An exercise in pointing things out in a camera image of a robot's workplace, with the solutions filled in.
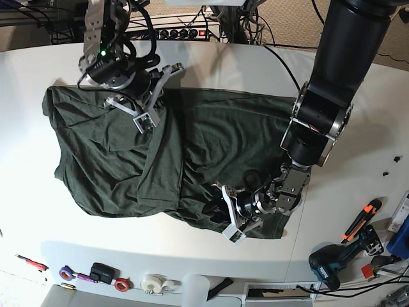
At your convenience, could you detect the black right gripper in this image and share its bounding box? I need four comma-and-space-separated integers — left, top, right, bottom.
104, 63, 184, 112

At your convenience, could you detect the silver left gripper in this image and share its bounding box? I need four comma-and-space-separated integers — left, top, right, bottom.
212, 163, 311, 235

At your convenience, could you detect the dark green t-shirt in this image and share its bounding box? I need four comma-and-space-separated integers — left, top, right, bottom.
42, 86, 291, 232

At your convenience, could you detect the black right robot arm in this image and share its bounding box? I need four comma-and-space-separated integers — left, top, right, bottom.
77, 1, 165, 111

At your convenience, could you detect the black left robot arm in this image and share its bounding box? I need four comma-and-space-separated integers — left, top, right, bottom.
219, 1, 402, 243

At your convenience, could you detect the white power strip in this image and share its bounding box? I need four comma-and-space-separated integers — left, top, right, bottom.
126, 13, 226, 42

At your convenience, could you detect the white tape dispenser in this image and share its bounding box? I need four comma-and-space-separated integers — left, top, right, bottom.
140, 274, 181, 295

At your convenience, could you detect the orange black utility knife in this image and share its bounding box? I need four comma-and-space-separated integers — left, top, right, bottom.
341, 199, 382, 244

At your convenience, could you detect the red tape roll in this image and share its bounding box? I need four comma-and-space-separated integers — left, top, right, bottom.
114, 278, 132, 292

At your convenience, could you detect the blue box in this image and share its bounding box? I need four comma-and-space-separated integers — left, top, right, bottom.
387, 218, 408, 260

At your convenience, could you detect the purple marker pen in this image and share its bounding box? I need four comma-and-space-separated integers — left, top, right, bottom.
74, 273, 98, 283

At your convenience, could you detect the purple tape roll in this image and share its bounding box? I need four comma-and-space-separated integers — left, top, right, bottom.
59, 265, 75, 281

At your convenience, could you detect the red screwdriver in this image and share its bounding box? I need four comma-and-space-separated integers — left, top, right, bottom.
15, 254, 49, 272

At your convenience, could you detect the teal black cordless drill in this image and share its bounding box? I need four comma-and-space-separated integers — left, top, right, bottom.
309, 225, 384, 290

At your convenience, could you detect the black action camera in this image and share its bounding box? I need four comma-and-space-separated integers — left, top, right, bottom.
89, 262, 115, 285

